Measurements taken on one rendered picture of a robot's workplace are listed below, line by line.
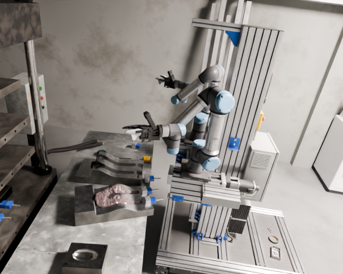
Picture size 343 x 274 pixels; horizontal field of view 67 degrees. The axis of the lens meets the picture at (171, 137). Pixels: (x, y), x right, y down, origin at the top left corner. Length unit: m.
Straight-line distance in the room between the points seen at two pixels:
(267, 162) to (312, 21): 2.47
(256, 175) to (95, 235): 1.22
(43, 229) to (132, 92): 2.77
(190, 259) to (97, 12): 3.30
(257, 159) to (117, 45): 2.74
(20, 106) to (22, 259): 1.07
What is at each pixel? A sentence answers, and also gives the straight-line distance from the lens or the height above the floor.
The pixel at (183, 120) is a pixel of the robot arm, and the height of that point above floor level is 1.45.
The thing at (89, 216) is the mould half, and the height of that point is 0.87.
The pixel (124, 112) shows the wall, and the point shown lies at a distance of 4.27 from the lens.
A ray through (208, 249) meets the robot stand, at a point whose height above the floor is 0.21.
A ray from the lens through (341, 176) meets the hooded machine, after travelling 4.19.
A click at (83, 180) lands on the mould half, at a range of 2.11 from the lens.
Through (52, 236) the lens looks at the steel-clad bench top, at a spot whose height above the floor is 0.80.
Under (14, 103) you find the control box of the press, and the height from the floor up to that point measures 1.32.
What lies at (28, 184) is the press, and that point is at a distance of 2.22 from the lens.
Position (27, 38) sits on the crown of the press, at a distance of 1.79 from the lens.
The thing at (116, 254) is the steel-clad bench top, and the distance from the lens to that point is 1.64.
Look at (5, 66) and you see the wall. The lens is 4.94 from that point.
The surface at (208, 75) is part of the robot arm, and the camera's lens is 2.14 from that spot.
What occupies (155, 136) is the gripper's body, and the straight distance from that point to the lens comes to 1.48.
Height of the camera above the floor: 2.09
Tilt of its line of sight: 27 degrees down
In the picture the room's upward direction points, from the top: 8 degrees clockwise
